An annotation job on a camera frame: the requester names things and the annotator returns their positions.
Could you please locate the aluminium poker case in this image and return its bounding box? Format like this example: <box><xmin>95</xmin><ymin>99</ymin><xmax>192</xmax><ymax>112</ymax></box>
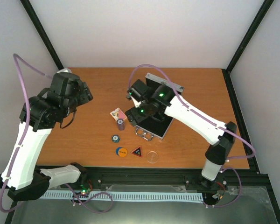
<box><xmin>135</xmin><ymin>73</ymin><xmax>174</xmax><ymax>141</ymax></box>

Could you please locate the blue green chip stack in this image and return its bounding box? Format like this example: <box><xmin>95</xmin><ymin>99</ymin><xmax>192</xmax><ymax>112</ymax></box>
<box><xmin>112</xmin><ymin>135</ymin><xmax>120</xmax><ymax>143</ymax></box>

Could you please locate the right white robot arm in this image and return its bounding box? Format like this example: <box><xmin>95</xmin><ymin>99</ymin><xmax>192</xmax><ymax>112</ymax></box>
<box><xmin>127</xmin><ymin>80</ymin><xmax>237</xmax><ymax>182</ymax></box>

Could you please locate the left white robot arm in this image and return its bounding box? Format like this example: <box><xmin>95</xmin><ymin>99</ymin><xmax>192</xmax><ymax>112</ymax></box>
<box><xmin>0</xmin><ymin>77</ymin><xmax>93</xmax><ymax>202</ymax></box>

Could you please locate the tall purple chip stack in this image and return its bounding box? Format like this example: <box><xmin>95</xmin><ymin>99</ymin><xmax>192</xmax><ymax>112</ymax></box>
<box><xmin>117</xmin><ymin>119</ymin><xmax>126</xmax><ymax>131</ymax></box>

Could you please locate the playing card deck box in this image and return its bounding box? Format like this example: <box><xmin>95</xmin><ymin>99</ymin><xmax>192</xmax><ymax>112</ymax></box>
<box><xmin>110</xmin><ymin>108</ymin><xmax>127</xmax><ymax>121</ymax></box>

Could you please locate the red black triangular button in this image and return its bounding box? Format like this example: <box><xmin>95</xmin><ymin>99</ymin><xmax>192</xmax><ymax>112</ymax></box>
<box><xmin>131</xmin><ymin>146</ymin><xmax>142</xmax><ymax>157</ymax></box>

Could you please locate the orange blue round button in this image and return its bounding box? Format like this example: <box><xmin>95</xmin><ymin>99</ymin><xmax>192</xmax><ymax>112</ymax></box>
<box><xmin>115</xmin><ymin>147</ymin><xmax>128</xmax><ymax>157</ymax></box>

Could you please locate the clear round dealer button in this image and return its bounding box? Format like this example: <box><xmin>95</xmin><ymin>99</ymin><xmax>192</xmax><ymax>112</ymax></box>
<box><xmin>147</xmin><ymin>151</ymin><xmax>159</xmax><ymax>163</ymax></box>

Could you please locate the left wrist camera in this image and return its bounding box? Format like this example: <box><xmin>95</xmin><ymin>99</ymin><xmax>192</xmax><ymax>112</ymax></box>
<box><xmin>47</xmin><ymin>71</ymin><xmax>82</xmax><ymax>99</ymax></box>

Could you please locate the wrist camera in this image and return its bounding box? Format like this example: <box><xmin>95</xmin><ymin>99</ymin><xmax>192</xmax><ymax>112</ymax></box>
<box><xmin>127</xmin><ymin>79</ymin><xmax>153</xmax><ymax>108</ymax></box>
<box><xmin>47</xmin><ymin>71</ymin><xmax>82</xmax><ymax>99</ymax></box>

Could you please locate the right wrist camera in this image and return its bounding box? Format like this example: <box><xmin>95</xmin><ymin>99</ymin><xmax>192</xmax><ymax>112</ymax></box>
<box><xmin>127</xmin><ymin>79</ymin><xmax>153</xmax><ymax>108</ymax></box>

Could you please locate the white slotted cable duct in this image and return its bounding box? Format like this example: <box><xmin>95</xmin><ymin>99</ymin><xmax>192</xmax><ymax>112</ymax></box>
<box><xmin>41</xmin><ymin>189</ymin><xmax>204</xmax><ymax>203</ymax></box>

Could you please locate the black aluminium frame rail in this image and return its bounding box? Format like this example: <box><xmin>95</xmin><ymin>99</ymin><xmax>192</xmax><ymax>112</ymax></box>
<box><xmin>21</xmin><ymin>167</ymin><xmax>270</xmax><ymax>189</ymax></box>

